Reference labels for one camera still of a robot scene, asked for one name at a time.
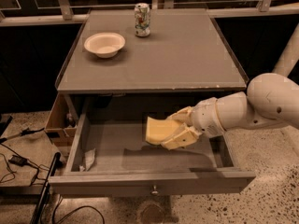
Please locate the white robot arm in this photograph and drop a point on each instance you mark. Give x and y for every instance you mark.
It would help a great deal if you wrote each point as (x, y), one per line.
(271, 100)

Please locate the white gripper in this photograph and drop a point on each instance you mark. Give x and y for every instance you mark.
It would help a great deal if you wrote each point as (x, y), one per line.
(205, 117)

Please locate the cardboard box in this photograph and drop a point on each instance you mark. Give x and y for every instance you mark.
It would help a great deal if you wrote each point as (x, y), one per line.
(58, 128)

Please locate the open grey top drawer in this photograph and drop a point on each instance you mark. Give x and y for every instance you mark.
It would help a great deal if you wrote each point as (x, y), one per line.
(126, 165)

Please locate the black power adapter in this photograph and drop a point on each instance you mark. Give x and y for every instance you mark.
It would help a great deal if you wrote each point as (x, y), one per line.
(17, 160)

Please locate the grey cabinet with top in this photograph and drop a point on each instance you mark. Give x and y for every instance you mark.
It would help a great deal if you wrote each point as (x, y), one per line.
(185, 51)

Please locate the metal railing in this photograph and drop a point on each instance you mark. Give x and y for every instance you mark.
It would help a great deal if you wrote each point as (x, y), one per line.
(93, 6)

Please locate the yellow sponge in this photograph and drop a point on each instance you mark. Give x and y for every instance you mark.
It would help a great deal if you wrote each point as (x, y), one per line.
(158, 130)

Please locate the metal drawer knob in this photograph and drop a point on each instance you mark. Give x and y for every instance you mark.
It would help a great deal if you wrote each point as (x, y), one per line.
(154, 191)

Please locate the black pole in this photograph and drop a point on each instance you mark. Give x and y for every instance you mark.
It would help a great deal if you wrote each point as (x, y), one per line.
(45, 189)

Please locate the crumpled white paper scrap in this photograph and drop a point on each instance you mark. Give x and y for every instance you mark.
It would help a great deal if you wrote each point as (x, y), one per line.
(88, 161)

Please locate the white bowl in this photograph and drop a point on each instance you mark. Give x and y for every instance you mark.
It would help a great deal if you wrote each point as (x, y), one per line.
(104, 45)

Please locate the black tool on floor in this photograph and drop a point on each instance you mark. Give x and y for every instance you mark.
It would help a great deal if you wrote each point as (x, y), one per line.
(22, 133)

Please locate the green white soda can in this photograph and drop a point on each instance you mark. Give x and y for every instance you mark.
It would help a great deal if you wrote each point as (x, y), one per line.
(142, 19)

